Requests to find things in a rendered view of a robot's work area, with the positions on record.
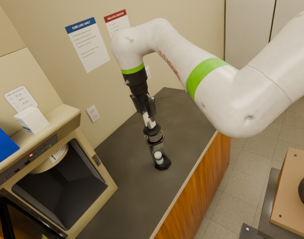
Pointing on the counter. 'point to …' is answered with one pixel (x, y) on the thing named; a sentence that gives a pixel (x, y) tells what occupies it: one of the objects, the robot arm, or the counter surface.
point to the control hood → (41, 136)
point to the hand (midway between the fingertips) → (149, 120)
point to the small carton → (31, 120)
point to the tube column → (4, 33)
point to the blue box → (2, 145)
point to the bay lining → (55, 181)
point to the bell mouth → (48, 164)
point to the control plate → (25, 160)
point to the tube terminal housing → (8, 68)
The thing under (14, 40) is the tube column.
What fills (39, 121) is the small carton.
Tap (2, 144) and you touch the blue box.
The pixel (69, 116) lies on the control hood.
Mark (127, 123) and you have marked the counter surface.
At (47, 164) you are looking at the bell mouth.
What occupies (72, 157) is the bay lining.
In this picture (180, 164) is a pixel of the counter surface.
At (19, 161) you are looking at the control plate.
